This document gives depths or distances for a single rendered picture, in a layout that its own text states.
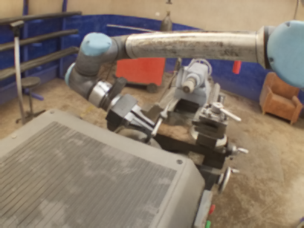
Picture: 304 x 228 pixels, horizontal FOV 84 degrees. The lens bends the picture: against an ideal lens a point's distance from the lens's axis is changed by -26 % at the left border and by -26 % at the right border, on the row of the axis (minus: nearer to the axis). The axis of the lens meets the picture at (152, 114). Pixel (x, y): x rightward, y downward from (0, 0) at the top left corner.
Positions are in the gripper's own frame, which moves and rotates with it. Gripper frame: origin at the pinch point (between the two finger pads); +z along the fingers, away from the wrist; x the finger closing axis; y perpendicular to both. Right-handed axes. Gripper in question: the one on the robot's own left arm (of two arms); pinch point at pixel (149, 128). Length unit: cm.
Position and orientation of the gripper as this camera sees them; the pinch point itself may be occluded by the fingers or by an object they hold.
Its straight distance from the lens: 72.3
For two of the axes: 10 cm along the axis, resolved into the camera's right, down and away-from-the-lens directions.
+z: 8.2, 5.7, 0.0
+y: -4.8, 7.0, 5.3
